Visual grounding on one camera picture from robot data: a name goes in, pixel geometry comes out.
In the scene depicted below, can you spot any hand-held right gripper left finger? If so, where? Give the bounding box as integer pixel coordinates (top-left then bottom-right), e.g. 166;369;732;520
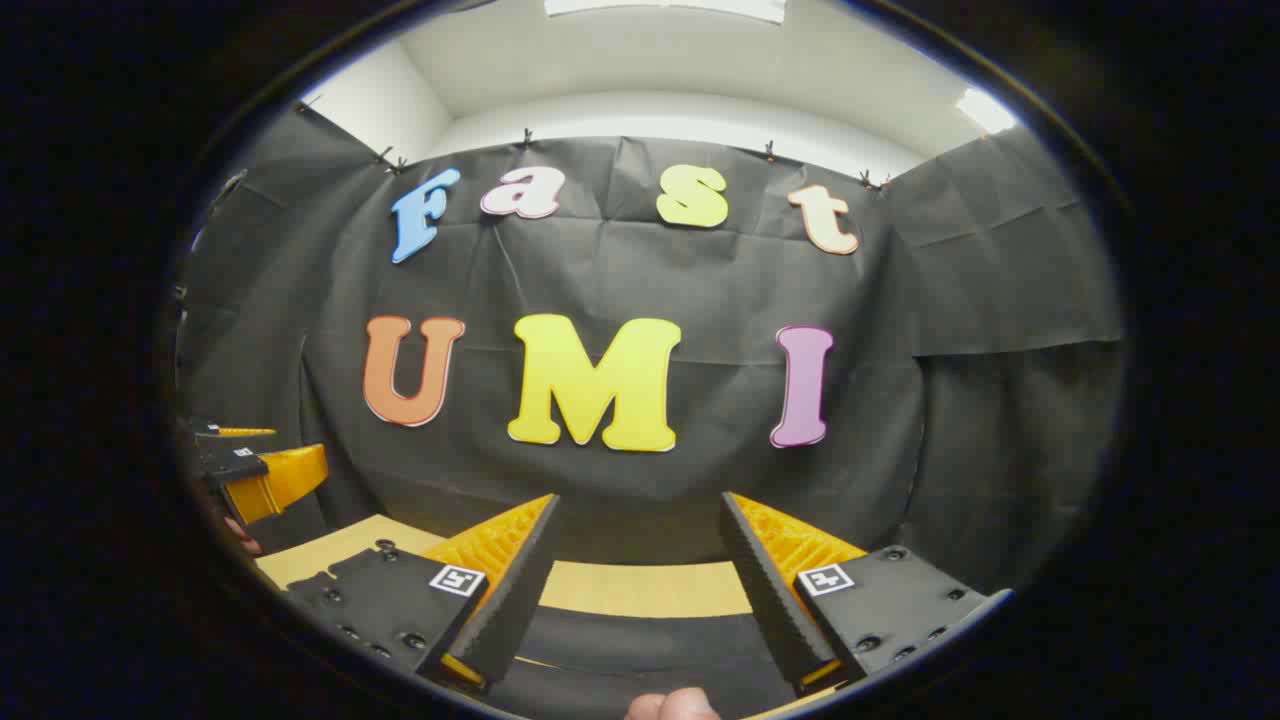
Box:
285;494;561;695

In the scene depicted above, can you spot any black backdrop cloth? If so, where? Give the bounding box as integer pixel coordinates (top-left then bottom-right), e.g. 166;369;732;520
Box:
175;105;1126;601

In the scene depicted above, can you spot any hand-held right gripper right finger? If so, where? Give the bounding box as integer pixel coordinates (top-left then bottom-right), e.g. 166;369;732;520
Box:
720;492;1013;698

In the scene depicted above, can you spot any ceiling light panel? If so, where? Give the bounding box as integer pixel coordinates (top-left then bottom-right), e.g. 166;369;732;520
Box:
543;0;788;25
955;87;1019;136

